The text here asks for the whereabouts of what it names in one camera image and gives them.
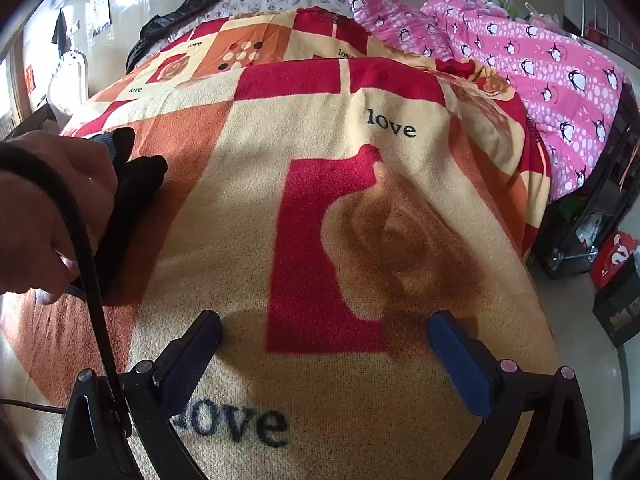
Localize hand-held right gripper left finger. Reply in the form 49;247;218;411
56;310;223;480

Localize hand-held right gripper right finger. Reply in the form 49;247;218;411
427;310;603;480

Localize black pants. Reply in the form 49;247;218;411
65;127;168;306

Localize person's left hand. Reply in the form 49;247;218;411
0;130;121;307

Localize dark cardboard box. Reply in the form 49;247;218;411
592;280;640;348

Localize red box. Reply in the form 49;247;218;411
590;227;640;291

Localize black wheeled rack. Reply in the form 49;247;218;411
530;80;640;281

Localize red orange printed blanket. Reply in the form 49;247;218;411
0;7;563;480

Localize dark wooden desk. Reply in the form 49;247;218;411
0;102;61;141

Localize pink penguin quilt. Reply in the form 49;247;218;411
420;0;633;206

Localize white chair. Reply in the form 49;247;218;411
47;49;93;121

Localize black jacket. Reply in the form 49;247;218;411
125;0;236;73

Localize hanging dark cloth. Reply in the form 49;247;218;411
51;9;71;58

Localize pink penguin pillow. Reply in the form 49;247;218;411
337;0;451;58

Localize green plastic bag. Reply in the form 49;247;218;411
485;0;526;18

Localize thick black cable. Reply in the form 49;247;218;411
0;144;133;438

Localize thin black wire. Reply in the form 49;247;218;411
0;397;68;416

